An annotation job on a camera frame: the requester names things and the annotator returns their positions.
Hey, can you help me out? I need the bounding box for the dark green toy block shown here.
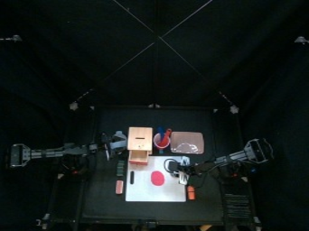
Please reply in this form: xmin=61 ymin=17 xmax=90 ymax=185
xmin=117 ymin=160 xmax=128 ymax=177

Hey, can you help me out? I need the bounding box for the black printed label plate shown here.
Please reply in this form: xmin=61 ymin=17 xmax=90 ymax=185
xmin=224 ymin=192 xmax=253 ymax=224

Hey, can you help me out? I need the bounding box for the red flat dough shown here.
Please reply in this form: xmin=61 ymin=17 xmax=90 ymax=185
xmin=150 ymin=170 xmax=168 ymax=187

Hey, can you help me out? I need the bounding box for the white cutting board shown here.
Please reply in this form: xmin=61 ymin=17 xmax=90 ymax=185
xmin=125 ymin=155 xmax=190 ymax=203

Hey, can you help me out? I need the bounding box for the red plastic tool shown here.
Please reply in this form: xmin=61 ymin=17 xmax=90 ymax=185
xmin=162 ymin=128 xmax=174 ymax=145

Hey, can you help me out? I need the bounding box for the wooden drawer with red front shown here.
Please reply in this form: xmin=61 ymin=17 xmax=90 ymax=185
xmin=129 ymin=150 xmax=152 ymax=166

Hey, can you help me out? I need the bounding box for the thin white cord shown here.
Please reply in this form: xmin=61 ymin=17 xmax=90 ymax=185
xmin=112 ymin=0 xmax=240 ymax=106
xmin=74 ymin=0 xmax=215 ymax=104

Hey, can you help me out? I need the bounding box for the orange toy block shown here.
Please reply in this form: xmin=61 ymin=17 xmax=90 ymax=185
xmin=186 ymin=185 xmax=197 ymax=201

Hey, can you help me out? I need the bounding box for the clear plastic bowl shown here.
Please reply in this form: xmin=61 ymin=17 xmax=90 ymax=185
xmin=169 ymin=131 xmax=205 ymax=155

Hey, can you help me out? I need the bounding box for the wooden box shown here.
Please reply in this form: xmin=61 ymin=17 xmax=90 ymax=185
xmin=128 ymin=126 xmax=156 ymax=152

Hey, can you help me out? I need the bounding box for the red cup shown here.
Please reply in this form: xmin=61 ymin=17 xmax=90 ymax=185
xmin=154 ymin=133 xmax=173 ymax=150

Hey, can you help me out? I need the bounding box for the black cable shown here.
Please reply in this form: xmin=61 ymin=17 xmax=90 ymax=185
xmin=194 ymin=162 xmax=224 ymax=189

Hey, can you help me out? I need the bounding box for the blue plastic tool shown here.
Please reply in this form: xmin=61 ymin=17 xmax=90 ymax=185
xmin=157 ymin=126 xmax=166 ymax=143

